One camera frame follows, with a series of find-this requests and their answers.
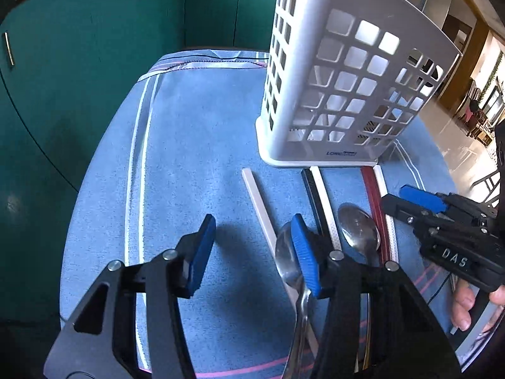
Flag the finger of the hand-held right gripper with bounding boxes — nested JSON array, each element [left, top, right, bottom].
[[381, 193, 435, 228], [399, 185, 449, 213]]

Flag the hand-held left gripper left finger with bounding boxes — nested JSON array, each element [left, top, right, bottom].
[[43, 213, 217, 379]]

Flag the metal spoon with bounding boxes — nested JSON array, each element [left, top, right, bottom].
[[338, 203, 383, 267], [275, 222, 316, 379]]

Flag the black chopstick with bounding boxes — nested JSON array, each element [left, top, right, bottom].
[[300, 168, 332, 241]]

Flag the green lower kitchen cabinets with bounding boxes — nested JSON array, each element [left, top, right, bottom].
[[0, 0, 282, 324]]

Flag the beige chopstick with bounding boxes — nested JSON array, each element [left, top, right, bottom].
[[241, 168, 320, 352]]

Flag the person's right hand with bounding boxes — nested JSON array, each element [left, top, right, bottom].
[[452, 282, 505, 332]]

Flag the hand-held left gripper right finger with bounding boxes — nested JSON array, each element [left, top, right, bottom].
[[290, 213, 462, 379]]

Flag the blue striped cloth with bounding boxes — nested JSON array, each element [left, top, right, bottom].
[[59, 47, 464, 379]]

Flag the white plastic utensil basket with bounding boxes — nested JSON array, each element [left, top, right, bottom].
[[256, 0, 463, 167]]

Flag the colourful hanging clothes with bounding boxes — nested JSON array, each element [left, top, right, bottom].
[[458, 81, 496, 147]]

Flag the silver cabinet handle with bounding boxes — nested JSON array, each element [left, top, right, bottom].
[[3, 32, 15, 67]]

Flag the black cable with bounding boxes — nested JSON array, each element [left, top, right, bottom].
[[428, 274, 452, 305]]

